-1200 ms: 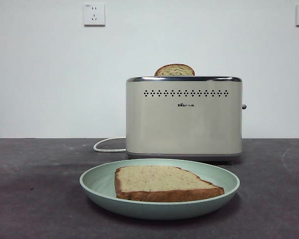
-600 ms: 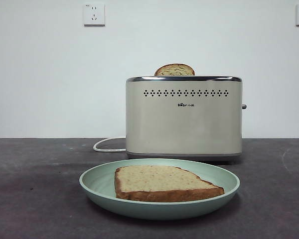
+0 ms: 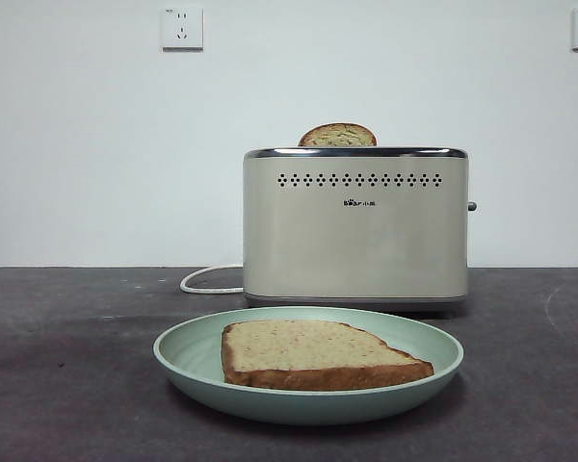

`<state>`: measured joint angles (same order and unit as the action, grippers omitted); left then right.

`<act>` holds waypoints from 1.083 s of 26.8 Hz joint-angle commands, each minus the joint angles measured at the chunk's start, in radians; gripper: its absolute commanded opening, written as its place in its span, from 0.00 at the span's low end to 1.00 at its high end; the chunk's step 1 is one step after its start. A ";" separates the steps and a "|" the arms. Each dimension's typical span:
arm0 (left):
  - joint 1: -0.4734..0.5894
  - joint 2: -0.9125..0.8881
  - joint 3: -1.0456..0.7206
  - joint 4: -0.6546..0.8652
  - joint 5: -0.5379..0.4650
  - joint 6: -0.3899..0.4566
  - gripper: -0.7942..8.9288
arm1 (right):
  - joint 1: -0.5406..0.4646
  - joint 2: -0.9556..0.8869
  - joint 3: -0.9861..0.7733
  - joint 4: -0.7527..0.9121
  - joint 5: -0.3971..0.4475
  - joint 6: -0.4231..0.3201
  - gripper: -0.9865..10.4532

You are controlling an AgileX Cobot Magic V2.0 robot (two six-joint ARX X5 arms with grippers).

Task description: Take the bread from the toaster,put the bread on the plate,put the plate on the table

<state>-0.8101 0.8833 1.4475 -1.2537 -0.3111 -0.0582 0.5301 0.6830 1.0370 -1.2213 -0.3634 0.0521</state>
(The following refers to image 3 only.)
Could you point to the cream two-slot toaster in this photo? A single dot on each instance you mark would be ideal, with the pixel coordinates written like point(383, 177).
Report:
point(356, 240)

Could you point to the large toast bread slice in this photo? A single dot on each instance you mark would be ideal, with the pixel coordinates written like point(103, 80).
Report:
point(308, 351)

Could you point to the small toast bread slice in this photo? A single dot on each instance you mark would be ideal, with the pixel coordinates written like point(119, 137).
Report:
point(337, 137)

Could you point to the pale green round plate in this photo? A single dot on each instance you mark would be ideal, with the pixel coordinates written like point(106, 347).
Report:
point(192, 356)

